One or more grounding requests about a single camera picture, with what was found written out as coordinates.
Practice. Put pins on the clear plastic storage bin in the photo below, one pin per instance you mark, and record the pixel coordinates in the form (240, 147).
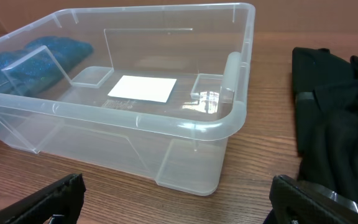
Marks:
(179, 144)

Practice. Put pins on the black garment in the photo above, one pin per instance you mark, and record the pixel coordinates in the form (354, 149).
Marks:
(325, 91)

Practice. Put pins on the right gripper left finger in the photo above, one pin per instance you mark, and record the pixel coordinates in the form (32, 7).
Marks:
(60, 202)

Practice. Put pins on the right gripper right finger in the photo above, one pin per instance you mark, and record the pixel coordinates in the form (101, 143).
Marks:
(306, 202)

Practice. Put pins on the sparkly blue knit garment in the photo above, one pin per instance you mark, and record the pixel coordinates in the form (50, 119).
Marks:
(37, 66)

